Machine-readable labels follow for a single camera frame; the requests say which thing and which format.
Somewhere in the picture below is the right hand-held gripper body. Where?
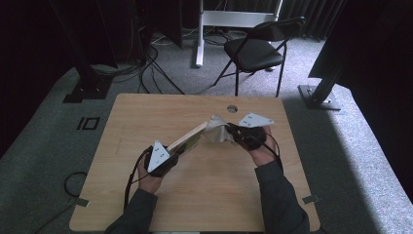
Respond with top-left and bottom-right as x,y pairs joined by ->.
233,112 -> 275,152

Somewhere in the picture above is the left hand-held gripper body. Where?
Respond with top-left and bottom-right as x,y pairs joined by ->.
143,139 -> 180,178

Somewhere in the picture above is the pale grey cloth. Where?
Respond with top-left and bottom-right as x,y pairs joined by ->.
204,113 -> 237,144

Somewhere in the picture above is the person's right hand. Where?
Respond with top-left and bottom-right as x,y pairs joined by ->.
248,125 -> 278,168

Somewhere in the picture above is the person's left hand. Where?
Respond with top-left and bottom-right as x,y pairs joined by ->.
136,159 -> 166,195

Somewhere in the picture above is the black stand with metal base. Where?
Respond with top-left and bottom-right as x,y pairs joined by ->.
297,58 -> 345,112

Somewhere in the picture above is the black folding chair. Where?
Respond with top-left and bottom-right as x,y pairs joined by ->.
212,16 -> 307,98

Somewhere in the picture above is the black stand with square base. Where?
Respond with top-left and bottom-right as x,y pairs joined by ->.
48,0 -> 114,104

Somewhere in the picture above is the dark pleated curtain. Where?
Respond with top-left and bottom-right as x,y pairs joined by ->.
278,0 -> 349,41

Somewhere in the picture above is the right hand-held gripper black cable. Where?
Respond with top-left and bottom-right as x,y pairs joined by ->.
259,132 -> 284,171

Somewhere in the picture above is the hand-held gripper black cable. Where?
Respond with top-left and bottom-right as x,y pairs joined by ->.
123,145 -> 154,211
259,132 -> 284,171

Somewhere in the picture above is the left hand-held gripper black cable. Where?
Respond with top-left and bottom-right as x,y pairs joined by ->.
123,145 -> 154,211

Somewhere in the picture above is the bundle of floor cables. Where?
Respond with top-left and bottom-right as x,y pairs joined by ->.
91,27 -> 186,96

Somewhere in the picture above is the black looped floor cable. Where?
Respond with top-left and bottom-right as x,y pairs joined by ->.
33,171 -> 89,234

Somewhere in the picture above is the white metal desk frame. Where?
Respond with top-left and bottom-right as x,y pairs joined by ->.
194,0 -> 283,68

